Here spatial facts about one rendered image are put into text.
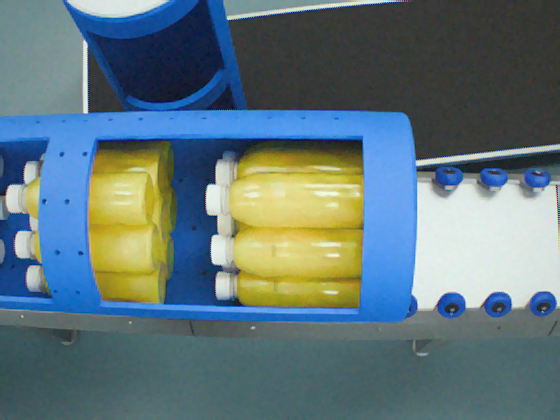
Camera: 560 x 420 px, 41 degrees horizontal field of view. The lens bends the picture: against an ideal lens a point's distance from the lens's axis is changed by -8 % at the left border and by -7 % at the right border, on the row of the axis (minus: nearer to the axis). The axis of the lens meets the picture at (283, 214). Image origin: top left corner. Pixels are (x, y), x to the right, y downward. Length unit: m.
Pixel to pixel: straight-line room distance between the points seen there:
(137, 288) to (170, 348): 1.10
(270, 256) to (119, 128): 0.26
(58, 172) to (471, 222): 0.65
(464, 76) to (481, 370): 0.81
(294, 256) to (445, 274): 0.32
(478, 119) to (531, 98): 0.18
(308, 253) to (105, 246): 0.27
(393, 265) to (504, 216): 0.37
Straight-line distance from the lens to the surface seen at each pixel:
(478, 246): 1.28
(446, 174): 1.25
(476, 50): 2.29
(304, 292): 1.08
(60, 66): 2.53
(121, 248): 1.06
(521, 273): 1.29
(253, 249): 1.04
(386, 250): 0.97
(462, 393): 2.19
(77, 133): 1.06
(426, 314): 1.25
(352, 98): 2.18
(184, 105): 1.69
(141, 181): 1.04
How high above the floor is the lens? 2.15
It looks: 75 degrees down
